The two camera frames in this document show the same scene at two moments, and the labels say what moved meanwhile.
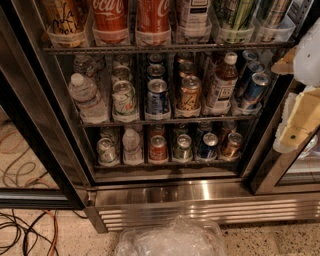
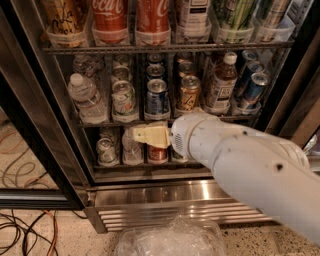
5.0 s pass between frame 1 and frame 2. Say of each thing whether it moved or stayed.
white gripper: moved
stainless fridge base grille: stayed
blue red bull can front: stayed
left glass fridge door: stayed
